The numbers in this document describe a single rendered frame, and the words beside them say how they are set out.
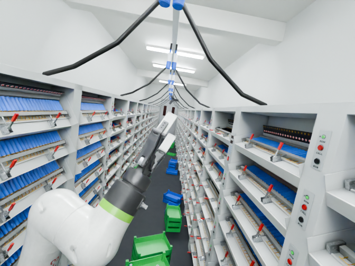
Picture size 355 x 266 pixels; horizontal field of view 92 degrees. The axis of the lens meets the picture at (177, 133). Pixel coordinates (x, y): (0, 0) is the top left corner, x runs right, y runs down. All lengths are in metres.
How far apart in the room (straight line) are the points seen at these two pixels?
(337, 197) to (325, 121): 0.22
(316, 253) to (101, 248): 0.60
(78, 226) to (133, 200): 0.12
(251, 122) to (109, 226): 1.07
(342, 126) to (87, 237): 0.69
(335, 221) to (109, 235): 0.63
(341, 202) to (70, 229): 0.66
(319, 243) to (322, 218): 0.08
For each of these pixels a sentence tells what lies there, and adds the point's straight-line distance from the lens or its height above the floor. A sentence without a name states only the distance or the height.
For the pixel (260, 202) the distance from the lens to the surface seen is 0.93.
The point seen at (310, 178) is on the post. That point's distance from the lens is 0.70.
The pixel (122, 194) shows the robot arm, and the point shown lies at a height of 1.44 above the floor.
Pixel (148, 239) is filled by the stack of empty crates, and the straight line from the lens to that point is 1.92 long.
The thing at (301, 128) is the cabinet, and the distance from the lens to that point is 1.07.
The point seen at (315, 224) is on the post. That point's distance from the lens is 0.70.
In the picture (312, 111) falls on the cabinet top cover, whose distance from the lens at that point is 0.74.
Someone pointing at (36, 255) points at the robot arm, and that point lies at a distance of 0.59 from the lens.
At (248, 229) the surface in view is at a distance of 1.09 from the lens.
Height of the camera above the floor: 1.65
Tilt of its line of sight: 7 degrees down
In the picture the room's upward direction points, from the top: 9 degrees clockwise
